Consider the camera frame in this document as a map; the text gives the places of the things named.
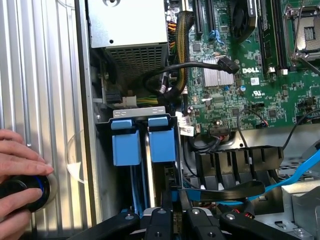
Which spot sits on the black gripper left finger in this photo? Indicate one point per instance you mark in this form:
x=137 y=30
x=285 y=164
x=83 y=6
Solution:
x=160 y=222

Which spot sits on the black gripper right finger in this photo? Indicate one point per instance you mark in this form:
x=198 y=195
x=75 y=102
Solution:
x=200 y=225

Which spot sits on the empty blue disk carrier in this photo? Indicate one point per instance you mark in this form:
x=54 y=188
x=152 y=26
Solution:
x=125 y=147

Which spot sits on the person's right hand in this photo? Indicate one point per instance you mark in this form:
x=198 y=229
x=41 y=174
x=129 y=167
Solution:
x=15 y=207

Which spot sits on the person's left hand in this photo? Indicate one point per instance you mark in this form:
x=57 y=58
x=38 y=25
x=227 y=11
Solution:
x=20 y=157

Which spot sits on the blue plastic latch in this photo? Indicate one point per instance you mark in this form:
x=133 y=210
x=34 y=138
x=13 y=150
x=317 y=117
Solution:
x=187 y=193

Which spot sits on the black plastic fan shroud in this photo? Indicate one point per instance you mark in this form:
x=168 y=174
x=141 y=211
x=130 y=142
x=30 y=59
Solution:
x=237 y=162

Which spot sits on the white barcode tag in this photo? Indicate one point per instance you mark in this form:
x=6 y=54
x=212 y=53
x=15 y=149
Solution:
x=186 y=126

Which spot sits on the grey metal drive cage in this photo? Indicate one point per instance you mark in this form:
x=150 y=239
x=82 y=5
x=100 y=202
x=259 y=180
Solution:
x=302 y=205

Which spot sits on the clear round plate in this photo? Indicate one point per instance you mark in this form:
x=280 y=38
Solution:
x=75 y=155

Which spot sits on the hard drive in blue caddy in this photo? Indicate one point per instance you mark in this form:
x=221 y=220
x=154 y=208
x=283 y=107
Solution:
x=140 y=112

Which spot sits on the open grey PC case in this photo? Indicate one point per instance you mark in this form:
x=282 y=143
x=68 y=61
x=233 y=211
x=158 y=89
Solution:
x=83 y=100

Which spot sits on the silver finned heatsink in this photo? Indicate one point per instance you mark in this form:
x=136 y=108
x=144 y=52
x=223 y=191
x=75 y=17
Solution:
x=215 y=77

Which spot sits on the green Dell motherboard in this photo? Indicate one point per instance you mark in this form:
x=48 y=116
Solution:
x=275 y=95

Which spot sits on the silver power supply unit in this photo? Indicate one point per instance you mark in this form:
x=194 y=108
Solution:
x=127 y=32

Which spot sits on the black RAM slot bank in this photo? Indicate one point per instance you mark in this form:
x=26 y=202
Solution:
x=278 y=37

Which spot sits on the black expansion slot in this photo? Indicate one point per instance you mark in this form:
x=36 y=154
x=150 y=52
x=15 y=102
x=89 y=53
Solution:
x=211 y=15
x=198 y=17

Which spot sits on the black Nvidia graphics card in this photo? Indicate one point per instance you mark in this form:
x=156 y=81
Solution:
x=243 y=20

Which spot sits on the metal CPU socket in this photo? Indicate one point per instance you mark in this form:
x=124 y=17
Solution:
x=307 y=32

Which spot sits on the metal locking lever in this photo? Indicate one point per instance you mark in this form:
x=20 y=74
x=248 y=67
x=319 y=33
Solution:
x=298 y=25

